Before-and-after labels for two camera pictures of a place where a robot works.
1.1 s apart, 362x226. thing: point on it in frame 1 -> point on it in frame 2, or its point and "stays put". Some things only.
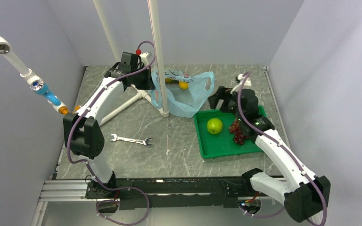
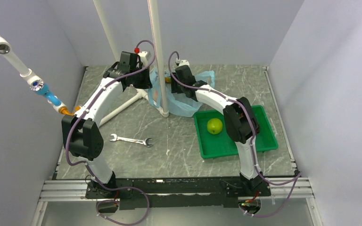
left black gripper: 149,84 stays put
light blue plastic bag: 180,102 stays put
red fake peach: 156,97 stays put
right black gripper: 224,94 -> 174,88
